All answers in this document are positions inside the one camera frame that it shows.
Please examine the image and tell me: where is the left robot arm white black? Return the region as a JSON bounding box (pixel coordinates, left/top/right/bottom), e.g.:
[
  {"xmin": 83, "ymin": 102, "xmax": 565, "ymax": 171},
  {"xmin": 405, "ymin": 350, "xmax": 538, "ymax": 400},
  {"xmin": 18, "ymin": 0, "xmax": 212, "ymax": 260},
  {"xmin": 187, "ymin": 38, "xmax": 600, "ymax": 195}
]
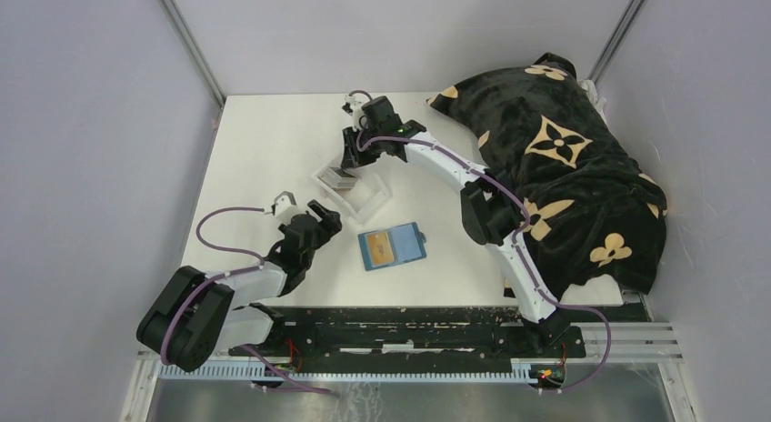
[{"xmin": 135, "ymin": 192, "xmax": 343, "ymax": 372}]

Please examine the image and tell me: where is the aluminium rail frame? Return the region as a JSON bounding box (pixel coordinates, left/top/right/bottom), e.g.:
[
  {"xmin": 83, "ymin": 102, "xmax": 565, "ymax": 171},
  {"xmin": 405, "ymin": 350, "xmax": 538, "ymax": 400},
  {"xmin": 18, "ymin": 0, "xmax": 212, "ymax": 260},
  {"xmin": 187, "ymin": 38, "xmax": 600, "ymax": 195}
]
[{"xmin": 120, "ymin": 308, "xmax": 696, "ymax": 421}]

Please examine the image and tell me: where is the black blanket with beige flowers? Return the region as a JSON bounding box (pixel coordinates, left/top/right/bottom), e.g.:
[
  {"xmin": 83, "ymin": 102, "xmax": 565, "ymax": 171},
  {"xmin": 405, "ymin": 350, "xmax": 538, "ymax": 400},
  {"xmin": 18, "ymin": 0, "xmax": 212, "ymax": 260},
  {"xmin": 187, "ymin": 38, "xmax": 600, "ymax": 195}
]
[{"xmin": 429, "ymin": 53, "xmax": 667, "ymax": 296}]

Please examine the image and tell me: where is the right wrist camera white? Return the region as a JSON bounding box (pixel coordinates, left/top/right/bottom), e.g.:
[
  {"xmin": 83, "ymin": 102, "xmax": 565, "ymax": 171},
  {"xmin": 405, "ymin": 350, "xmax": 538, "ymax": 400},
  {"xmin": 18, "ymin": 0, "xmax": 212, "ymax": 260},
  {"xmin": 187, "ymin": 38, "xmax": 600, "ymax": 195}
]
[{"xmin": 342, "ymin": 90, "xmax": 373, "ymax": 131}]

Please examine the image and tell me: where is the white crumpled cloth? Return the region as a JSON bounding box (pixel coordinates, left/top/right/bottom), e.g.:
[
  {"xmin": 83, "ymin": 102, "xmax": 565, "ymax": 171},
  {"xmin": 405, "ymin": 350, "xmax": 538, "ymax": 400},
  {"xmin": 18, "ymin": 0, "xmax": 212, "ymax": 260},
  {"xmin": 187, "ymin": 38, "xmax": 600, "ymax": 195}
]
[{"xmin": 577, "ymin": 79, "xmax": 607, "ymax": 121}]

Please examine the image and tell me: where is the white slotted cable duct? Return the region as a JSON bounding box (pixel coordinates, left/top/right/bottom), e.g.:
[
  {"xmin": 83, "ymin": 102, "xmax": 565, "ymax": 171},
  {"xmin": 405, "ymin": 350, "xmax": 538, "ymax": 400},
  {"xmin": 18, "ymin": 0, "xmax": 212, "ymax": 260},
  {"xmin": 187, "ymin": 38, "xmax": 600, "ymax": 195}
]
[{"xmin": 158, "ymin": 359, "xmax": 537, "ymax": 386}]

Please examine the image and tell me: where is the gold VIP card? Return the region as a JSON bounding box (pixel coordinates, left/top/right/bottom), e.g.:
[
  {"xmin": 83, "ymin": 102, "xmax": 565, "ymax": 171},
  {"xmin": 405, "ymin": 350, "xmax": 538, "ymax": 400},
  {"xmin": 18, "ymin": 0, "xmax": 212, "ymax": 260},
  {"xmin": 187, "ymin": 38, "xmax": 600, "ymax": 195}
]
[{"xmin": 365, "ymin": 231, "xmax": 396, "ymax": 267}]

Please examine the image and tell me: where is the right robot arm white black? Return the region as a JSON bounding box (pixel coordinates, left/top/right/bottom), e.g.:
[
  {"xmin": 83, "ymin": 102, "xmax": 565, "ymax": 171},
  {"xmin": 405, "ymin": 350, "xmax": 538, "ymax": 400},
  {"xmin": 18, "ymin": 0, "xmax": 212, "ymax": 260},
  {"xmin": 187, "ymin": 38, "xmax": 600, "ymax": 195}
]
[{"xmin": 342, "ymin": 93, "xmax": 570, "ymax": 357}]

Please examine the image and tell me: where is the blue leather card holder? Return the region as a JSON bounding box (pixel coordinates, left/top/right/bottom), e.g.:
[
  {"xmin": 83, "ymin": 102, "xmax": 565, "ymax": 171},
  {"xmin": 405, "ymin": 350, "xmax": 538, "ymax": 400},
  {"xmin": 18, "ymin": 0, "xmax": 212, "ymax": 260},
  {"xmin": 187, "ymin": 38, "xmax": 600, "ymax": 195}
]
[{"xmin": 357, "ymin": 222, "xmax": 427, "ymax": 271}]

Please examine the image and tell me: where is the clear plastic tray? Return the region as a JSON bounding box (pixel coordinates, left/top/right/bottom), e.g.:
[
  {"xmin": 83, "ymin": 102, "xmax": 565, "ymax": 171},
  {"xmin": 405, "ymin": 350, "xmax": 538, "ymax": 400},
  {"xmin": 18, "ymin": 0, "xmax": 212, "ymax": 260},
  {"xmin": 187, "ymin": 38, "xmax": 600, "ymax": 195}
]
[{"xmin": 311, "ymin": 160, "xmax": 392, "ymax": 225}]

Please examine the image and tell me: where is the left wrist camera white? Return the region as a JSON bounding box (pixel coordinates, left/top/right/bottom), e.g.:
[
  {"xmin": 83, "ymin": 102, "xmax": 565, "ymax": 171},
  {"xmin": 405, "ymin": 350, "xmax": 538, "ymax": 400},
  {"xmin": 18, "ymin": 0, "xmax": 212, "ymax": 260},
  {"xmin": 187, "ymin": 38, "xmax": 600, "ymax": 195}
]
[{"xmin": 266, "ymin": 191, "xmax": 301, "ymax": 224}]

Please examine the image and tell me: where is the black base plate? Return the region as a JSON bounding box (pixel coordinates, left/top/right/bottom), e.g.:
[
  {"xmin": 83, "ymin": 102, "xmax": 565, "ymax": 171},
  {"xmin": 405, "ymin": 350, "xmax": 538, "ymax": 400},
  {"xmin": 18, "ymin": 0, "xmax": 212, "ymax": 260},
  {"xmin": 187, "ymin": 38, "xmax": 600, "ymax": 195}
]
[{"xmin": 254, "ymin": 306, "xmax": 586, "ymax": 374}]

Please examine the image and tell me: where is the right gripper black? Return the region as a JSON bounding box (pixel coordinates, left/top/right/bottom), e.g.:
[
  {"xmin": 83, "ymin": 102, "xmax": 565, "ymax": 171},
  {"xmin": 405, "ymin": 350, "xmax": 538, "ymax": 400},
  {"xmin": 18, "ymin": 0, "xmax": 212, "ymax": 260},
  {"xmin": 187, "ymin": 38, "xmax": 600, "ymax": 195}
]
[{"xmin": 340, "ymin": 124, "xmax": 383, "ymax": 170}]

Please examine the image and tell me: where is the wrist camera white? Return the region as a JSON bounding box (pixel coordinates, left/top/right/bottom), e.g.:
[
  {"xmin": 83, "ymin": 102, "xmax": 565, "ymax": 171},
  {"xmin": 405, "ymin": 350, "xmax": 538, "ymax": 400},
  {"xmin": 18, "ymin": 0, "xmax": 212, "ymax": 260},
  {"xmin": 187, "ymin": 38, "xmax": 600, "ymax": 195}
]
[
  {"xmin": 342, "ymin": 90, "xmax": 373, "ymax": 131},
  {"xmin": 266, "ymin": 191, "xmax": 301, "ymax": 224}
]

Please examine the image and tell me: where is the stack of cards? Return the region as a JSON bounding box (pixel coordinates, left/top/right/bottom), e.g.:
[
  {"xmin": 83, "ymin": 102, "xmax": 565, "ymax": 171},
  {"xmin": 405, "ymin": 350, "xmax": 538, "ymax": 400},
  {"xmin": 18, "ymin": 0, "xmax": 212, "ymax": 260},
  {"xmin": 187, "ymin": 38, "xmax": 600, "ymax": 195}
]
[{"xmin": 319, "ymin": 166, "xmax": 358, "ymax": 190}]

